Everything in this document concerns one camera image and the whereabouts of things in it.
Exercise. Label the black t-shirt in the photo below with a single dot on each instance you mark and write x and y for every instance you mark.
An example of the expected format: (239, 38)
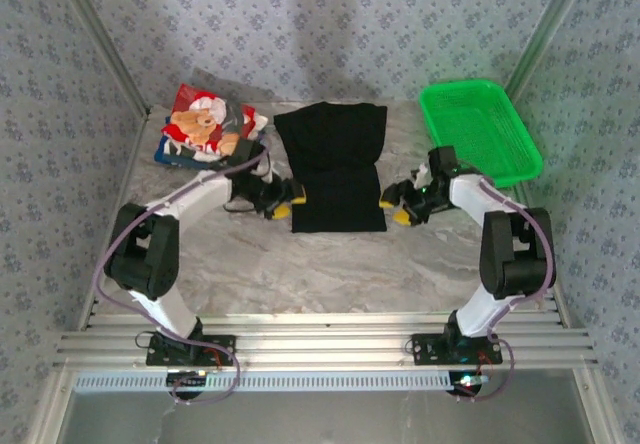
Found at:
(330, 164)

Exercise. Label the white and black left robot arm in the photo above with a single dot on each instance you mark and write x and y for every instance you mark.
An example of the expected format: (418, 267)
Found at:
(200, 194)

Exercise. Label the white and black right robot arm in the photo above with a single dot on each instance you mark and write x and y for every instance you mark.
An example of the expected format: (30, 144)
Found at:
(470, 196)

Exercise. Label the green plastic basket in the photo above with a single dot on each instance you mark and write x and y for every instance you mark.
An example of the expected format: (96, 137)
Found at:
(480, 129)

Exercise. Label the folded navy blue t-shirt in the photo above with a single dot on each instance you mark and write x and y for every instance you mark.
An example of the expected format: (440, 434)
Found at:
(161, 155)

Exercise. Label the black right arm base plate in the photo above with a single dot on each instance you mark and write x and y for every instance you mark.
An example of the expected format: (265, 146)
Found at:
(425, 349)

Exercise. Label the aluminium side rail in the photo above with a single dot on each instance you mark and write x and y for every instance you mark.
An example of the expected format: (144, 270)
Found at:
(595, 409)
(120, 199)

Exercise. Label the aluminium rail frame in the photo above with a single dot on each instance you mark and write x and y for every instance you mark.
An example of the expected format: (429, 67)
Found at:
(325, 344)

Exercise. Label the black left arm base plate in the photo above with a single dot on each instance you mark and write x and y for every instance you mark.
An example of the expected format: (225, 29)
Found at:
(220, 351)

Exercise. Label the aluminium corner post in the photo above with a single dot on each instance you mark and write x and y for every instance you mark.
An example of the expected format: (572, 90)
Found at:
(107, 39)
(551, 24)

